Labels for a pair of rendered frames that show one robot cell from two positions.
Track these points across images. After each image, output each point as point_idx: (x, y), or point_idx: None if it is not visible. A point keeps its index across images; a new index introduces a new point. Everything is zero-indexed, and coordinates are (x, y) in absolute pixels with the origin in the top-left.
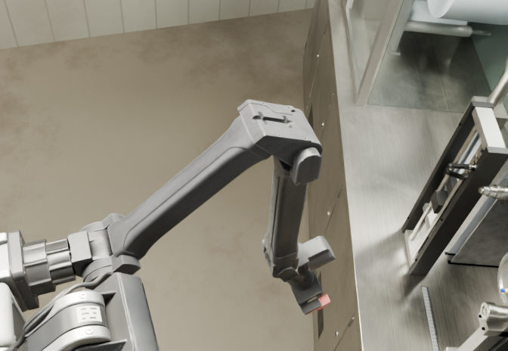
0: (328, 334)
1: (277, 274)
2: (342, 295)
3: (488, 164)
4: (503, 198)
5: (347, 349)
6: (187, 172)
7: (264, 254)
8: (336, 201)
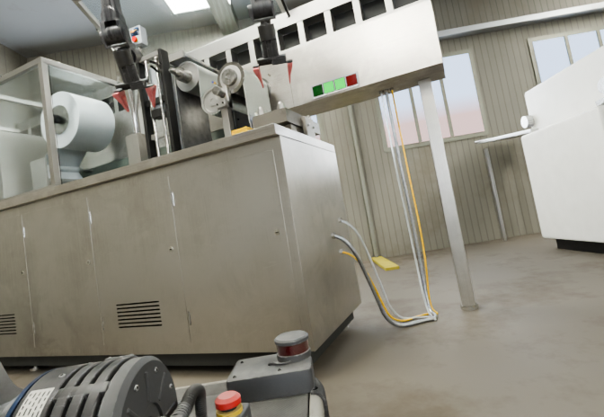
0: (165, 281)
1: (123, 30)
2: (151, 225)
3: (164, 57)
4: (180, 72)
5: (186, 215)
6: None
7: (106, 31)
8: (90, 233)
